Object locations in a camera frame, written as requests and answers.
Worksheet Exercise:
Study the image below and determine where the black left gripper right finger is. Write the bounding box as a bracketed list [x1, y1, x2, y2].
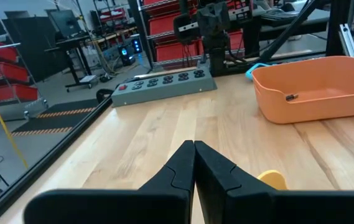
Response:
[194, 140, 354, 224]

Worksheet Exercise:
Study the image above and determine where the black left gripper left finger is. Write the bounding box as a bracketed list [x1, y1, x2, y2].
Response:
[23, 139, 195, 224]

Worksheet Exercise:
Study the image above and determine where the yellow plastic bin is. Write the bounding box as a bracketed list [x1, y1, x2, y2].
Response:
[256, 169, 289, 191]

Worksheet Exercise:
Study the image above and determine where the orange plastic bin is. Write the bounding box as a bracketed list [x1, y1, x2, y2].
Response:
[251, 55, 354, 124]

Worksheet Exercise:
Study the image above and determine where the rack with red bins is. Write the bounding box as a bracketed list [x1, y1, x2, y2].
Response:
[0, 39, 47, 122]
[139, 0, 252, 65]

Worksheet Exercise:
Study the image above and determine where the black keyboard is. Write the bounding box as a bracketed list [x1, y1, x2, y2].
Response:
[260, 9, 300, 27]

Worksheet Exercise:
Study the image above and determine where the grey power strip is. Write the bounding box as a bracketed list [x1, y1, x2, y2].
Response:
[111, 67, 218, 108]

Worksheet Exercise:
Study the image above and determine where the computer tower with blue lights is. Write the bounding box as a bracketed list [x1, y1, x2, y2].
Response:
[117, 37, 143, 66]

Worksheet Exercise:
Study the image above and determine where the black hazard-striped floor mat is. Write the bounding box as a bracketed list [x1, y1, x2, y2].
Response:
[11, 98, 100, 138]

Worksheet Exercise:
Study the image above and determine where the silver aluminium bar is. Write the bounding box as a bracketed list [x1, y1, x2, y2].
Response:
[338, 23, 354, 60]

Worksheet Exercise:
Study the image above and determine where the black standing desk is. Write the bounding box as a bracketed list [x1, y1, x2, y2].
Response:
[44, 34, 100, 93]

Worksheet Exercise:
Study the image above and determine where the black computer monitor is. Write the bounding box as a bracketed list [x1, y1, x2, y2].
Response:
[49, 9, 83, 40]

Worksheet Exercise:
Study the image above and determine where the black cabinet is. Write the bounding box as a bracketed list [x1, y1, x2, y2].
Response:
[4, 11, 59, 83]

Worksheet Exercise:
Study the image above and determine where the yellow extension cable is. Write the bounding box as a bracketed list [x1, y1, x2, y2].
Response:
[0, 73, 30, 170]

